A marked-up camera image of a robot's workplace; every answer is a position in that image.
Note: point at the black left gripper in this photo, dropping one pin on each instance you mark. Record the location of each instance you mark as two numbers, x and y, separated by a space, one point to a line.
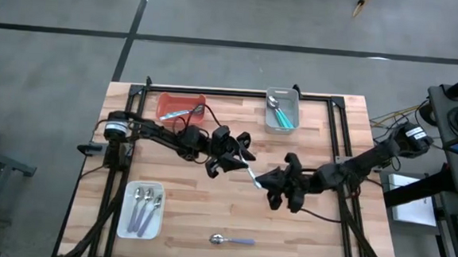
225 152

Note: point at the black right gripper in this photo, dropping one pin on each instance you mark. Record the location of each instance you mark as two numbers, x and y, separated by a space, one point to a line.
299 182

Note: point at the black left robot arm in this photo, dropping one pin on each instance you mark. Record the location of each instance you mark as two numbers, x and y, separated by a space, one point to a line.
161 134

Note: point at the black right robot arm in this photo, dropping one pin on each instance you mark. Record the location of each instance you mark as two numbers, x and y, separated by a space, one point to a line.
370 157

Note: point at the grey plastic bin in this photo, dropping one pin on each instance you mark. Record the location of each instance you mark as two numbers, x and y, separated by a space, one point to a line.
270 129

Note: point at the orange plastic bin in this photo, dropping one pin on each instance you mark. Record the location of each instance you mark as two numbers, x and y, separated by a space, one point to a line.
167 101

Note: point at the white plastic bin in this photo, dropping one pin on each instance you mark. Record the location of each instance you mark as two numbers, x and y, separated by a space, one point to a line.
124 217

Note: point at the white box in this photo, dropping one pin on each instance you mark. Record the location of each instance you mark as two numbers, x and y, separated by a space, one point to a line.
411 207

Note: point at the black diagonal stand beam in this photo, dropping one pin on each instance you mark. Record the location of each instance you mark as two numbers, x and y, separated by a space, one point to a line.
416 189

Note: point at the black side clamp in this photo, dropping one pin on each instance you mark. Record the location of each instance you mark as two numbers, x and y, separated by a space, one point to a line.
90 148

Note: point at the grey equipment cart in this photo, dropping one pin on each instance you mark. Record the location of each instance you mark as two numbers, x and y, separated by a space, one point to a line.
439 109

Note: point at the yellow black stick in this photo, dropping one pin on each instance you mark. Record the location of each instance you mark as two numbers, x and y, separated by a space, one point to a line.
360 7

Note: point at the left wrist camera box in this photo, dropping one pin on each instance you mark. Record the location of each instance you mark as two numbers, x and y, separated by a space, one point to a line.
220 134

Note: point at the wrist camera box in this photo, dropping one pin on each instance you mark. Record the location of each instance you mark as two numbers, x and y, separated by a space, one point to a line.
297 202
220 134

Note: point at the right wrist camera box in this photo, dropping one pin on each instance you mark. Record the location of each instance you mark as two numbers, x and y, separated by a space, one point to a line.
297 202

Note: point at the silver metal bracket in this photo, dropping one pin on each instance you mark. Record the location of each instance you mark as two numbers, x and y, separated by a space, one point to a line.
339 159

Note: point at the black aluminium table frame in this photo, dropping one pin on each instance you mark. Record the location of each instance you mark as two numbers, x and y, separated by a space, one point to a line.
215 92

